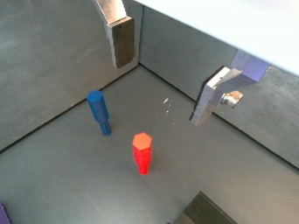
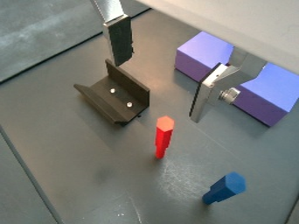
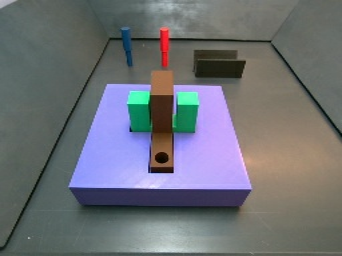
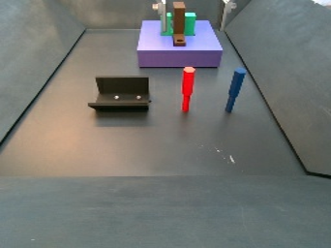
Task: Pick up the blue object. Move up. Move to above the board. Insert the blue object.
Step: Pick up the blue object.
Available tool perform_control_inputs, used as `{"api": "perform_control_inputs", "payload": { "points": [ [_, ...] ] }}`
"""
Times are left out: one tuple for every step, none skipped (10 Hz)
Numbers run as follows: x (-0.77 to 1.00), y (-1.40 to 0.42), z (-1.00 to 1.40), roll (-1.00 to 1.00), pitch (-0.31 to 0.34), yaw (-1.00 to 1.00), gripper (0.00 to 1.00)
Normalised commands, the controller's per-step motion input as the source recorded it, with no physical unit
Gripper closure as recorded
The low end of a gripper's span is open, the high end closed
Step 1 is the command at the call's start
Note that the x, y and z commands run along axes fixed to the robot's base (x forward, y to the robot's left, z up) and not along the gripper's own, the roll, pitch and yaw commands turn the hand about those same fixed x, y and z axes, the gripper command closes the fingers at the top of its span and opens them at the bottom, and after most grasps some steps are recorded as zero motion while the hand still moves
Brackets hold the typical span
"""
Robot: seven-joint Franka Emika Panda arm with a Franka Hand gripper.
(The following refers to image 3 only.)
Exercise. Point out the red peg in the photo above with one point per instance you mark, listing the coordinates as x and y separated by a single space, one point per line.
164 45

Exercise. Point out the blue peg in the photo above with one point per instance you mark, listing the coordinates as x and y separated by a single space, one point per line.
127 45

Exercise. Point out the purple base board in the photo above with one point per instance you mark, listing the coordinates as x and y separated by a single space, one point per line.
111 175

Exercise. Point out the brown L-shaped block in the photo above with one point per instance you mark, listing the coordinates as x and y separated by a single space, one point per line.
162 136

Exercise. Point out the black block stand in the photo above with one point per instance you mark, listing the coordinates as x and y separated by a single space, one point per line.
218 64

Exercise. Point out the green U-shaped block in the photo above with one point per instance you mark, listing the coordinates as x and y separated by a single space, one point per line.
183 118

